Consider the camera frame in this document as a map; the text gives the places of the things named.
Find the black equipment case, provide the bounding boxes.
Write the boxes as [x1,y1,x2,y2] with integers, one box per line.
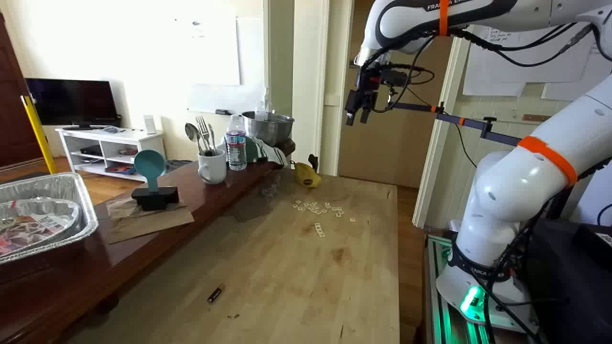
[523,218,612,344]

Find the white crumpled cloth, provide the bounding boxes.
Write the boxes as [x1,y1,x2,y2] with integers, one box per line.
[253,139,288,170]

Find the metal cutlery piece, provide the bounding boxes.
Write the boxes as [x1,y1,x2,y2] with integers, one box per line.
[194,115,219,153]

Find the black base block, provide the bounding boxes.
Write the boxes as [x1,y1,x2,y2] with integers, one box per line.
[131,185,182,212]

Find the large aluminium foil tray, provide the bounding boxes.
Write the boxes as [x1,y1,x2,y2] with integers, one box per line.
[0,170,102,266]

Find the metal cooking pot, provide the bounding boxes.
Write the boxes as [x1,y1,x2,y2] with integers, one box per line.
[246,109,297,147]

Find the yellow toy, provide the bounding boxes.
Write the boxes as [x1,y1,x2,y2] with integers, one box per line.
[293,153,324,191]

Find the black flat screen television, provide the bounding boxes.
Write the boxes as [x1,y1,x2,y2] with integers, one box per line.
[26,76,123,130]

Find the white ceramic mug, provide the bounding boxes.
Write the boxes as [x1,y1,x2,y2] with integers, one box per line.
[198,147,230,187]

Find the teal plastic scoop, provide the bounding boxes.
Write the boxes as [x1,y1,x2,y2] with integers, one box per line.
[133,147,169,191]

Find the white board with handwriting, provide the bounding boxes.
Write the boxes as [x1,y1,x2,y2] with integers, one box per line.
[462,25,612,103]

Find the dark wooden side table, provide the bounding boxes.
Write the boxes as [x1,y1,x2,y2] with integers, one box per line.
[0,155,299,344]

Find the foil pie dish colourful contents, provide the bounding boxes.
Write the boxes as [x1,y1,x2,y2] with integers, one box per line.
[0,197,83,258]

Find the metal spoon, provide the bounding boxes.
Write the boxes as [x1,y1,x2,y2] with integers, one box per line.
[184,120,203,155]

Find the blue clamp bar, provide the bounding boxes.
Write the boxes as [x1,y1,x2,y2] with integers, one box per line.
[389,101,525,149]

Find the brown wooden door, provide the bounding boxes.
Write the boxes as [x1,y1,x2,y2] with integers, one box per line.
[337,0,452,189]

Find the white wall board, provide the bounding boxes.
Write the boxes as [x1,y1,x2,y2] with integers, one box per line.
[167,11,268,115]

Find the yellow pole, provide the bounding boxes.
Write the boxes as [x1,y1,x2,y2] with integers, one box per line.
[20,94,58,176]

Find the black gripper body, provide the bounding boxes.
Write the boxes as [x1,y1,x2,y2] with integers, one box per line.
[356,63,410,99]

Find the green lit robot mount frame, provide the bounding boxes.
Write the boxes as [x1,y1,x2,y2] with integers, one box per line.
[423,233,544,344]

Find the brown paper sheet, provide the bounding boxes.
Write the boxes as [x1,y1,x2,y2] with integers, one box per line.
[104,193,198,245]

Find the white low shelf unit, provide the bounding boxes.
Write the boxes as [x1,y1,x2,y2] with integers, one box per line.
[56,124,167,183]

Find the clear plastic water bottle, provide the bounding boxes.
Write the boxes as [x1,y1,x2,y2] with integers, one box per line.
[224,113,249,172]

